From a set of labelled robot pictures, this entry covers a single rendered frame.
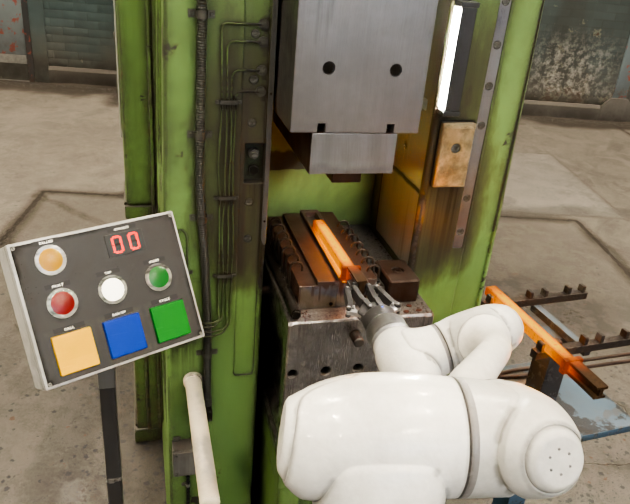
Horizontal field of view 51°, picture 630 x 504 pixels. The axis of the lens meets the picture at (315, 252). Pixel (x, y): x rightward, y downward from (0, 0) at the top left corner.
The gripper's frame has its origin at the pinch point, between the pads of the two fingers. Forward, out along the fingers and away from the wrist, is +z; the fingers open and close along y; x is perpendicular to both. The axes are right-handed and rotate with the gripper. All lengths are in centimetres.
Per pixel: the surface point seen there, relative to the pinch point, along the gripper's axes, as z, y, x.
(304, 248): 23.7, -6.8, -3.0
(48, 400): 93, -87, -102
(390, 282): 5.5, 11.4, -4.2
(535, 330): -20.1, 37.6, -3.9
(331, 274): 8.8, -3.4, -2.9
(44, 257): -11, -67, 15
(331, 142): 5.5, -7.7, 32.5
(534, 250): 201, 197, -103
